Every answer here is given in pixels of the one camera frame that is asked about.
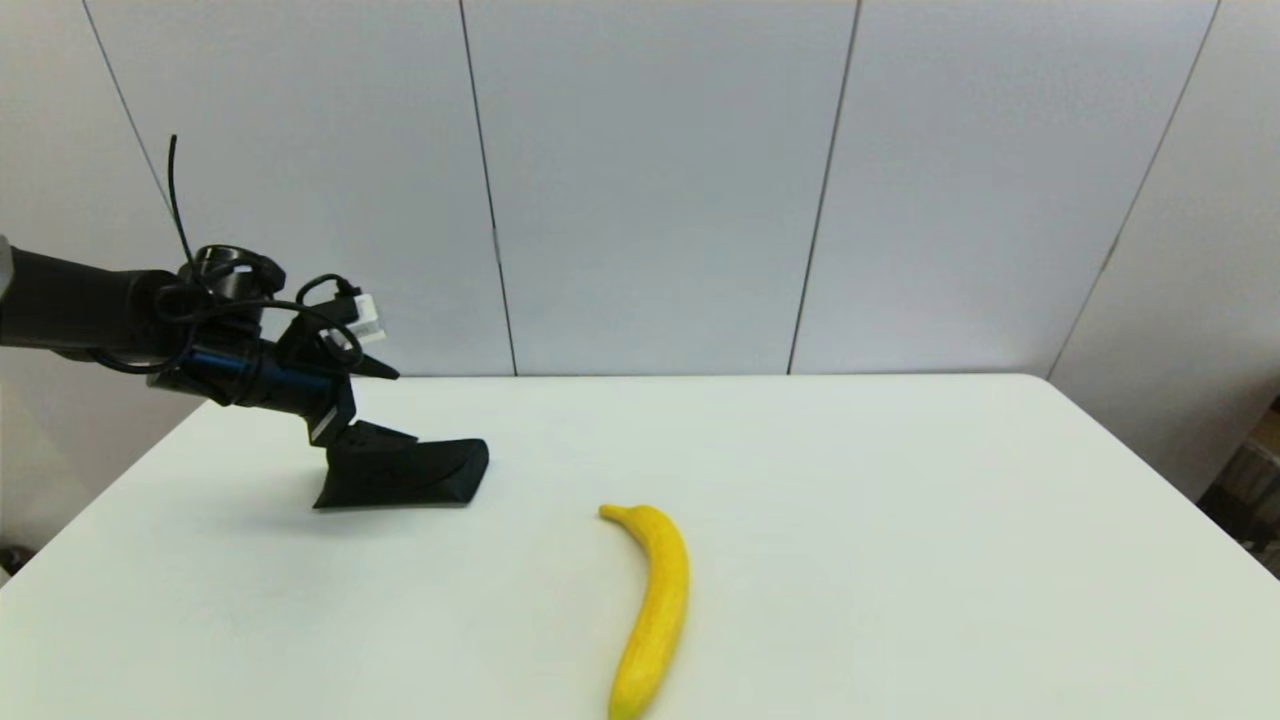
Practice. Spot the black glasses case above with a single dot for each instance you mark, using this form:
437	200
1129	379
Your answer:
430	475

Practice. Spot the yellow banana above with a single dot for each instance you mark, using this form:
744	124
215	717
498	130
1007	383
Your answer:
660	590

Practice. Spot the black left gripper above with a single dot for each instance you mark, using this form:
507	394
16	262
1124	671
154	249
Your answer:
290	385

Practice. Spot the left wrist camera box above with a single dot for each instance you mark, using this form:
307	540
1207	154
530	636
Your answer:
366	318

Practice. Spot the dark floor object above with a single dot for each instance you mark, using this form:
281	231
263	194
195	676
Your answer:
10	560

